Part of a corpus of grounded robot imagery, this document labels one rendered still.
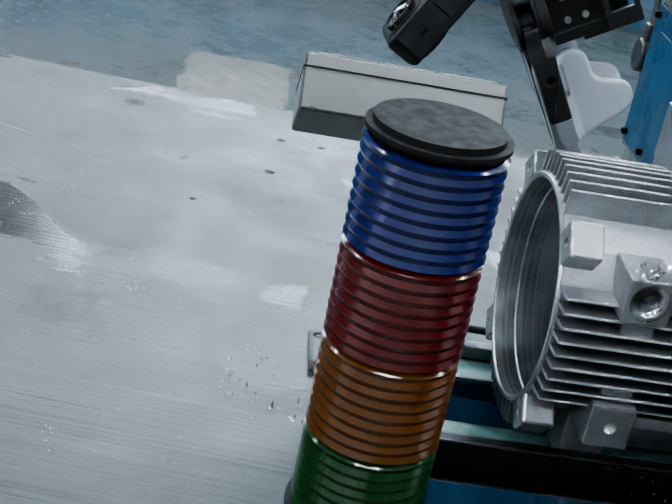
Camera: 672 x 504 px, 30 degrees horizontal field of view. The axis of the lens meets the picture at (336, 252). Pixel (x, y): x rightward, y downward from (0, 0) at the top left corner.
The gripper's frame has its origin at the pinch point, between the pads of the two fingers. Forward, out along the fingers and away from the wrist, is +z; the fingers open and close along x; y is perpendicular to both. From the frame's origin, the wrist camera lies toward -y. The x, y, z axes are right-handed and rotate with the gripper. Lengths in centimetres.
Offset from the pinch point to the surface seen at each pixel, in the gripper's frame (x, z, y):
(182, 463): -1.6, 13.7, -34.6
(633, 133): 59, 26, 13
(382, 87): 16.2, -3.8, -11.2
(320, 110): 14.6, -4.2, -16.5
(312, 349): 18.0, 18.2, -25.5
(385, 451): -38.9, -6.6, -13.3
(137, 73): 334, 65, -105
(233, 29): 409, 79, -80
